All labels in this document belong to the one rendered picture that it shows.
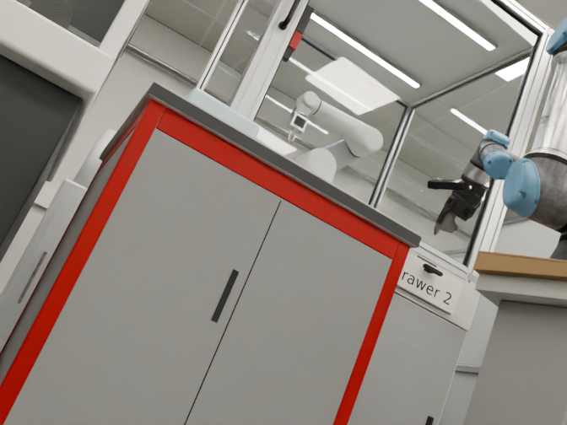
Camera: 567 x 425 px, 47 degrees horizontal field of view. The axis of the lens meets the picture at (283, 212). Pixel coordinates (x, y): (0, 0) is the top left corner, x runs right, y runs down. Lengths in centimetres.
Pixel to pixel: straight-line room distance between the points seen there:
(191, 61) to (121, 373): 449
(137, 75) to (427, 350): 378
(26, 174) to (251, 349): 67
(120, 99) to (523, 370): 430
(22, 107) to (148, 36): 395
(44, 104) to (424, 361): 133
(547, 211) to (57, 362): 102
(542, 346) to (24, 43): 125
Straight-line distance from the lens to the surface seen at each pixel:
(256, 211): 122
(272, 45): 201
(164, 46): 549
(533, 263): 142
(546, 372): 139
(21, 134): 158
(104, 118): 521
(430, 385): 214
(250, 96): 193
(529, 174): 148
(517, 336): 144
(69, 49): 157
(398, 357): 207
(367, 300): 132
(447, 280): 215
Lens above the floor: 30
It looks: 17 degrees up
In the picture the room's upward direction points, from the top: 23 degrees clockwise
